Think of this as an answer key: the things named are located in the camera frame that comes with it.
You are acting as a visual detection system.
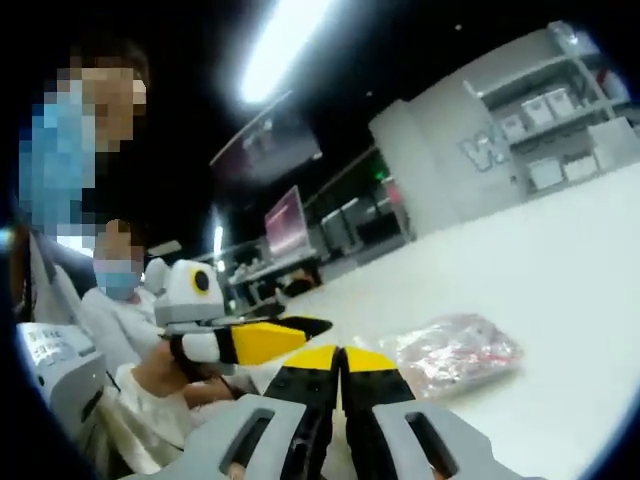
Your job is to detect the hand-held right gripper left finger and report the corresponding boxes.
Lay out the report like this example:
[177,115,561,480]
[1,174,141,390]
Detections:
[149,344,343,480]

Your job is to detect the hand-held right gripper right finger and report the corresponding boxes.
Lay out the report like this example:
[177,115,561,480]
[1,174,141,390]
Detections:
[339,345,547,480]

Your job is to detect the clear resealable bag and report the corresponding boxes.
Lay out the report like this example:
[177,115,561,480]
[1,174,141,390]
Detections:
[379,312,526,401]

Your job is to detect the person's left hand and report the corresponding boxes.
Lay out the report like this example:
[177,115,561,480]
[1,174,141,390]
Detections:
[135,343,237,402]

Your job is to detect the grey office desk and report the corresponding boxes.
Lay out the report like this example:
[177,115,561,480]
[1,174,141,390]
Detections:
[227,247,321,306]

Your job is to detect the desk computer monitor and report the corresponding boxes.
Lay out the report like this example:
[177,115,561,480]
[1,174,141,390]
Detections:
[263,184,307,260]

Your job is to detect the white chest device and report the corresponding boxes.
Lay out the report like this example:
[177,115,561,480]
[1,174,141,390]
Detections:
[17,322,109,441]

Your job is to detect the ceiling-hung dark screen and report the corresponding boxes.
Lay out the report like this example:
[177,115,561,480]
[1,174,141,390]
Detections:
[209,89,324,176]

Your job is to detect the long ceiling light strip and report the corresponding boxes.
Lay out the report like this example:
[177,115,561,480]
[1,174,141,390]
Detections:
[239,0,336,104]

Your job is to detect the rows of white storage boxes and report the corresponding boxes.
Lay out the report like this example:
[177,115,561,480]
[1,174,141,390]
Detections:
[499,87,601,191]

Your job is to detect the grey metal shelving rack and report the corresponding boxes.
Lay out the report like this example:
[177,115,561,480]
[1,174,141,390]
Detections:
[462,19,632,194]

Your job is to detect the grey board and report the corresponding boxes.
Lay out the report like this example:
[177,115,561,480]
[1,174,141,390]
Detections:
[587,117,640,174]

